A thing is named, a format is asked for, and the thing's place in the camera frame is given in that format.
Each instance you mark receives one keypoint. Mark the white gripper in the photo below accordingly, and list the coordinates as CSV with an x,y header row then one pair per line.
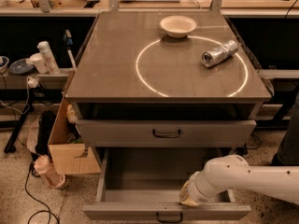
x,y
193,189

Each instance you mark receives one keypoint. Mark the grey drawer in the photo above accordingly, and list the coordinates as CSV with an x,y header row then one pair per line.
x,y
143,184
166,133

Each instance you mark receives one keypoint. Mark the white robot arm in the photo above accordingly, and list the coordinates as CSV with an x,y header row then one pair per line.
x,y
233,172

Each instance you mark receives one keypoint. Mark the grey top drawer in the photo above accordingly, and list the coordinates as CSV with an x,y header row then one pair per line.
x,y
166,133

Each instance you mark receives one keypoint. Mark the grey drawer cabinet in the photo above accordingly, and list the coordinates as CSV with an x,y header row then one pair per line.
x,y
132,69

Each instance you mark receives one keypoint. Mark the cardboard box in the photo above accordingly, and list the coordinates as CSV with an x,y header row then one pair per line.
x,y
69,158

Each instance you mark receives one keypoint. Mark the crushed silver can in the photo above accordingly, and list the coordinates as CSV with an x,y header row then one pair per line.
x,y
219,54

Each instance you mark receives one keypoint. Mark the black bag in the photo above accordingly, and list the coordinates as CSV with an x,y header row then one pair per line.
x,y
45,124

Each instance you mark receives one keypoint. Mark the white paper bowl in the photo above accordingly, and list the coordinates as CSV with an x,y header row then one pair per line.
x,y
178,26

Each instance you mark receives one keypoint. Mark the white power adapter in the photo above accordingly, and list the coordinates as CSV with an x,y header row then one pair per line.
x,y
32,82

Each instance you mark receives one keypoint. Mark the white paper cup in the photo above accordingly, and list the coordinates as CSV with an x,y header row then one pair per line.
x,y
39,64

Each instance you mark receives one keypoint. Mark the white spray bottle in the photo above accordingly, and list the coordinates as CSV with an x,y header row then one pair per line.
x,y
48,57

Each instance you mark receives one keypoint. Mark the blue plate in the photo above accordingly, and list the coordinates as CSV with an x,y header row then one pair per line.
x,y
21,67

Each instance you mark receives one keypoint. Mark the small bowl at edge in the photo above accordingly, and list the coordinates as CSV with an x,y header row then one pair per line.
x,y
3,64

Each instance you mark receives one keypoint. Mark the blue handled brush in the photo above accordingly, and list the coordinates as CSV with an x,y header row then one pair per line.
x,y
68,41

